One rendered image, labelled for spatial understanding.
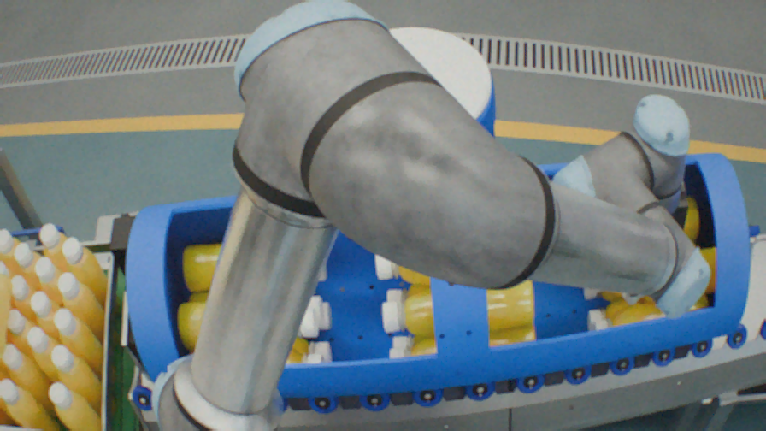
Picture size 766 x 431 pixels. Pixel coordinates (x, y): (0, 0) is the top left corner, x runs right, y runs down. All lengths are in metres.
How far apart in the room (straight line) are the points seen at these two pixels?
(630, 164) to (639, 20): 2.36
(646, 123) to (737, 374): 0.66
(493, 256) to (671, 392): 0.91
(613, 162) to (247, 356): 0.42
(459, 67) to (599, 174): 0.71
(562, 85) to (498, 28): 0.33
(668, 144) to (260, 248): 0.46
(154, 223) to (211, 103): 1.88
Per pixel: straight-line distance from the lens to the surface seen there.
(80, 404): 1.43
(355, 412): 1.44
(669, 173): 1.05
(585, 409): 1.49
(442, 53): 1.68
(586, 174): 0.99
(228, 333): 0.83
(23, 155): 3.44
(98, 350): 1.53
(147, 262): 1.28
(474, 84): 1.63
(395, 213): 0.62
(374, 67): 0.66
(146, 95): 3.33
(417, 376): 1.26
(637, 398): 1.50
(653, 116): 1.03
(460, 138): 0.63
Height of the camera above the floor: 2.22
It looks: 54 degrees down
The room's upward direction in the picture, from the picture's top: 12 degrees counter-clockwise
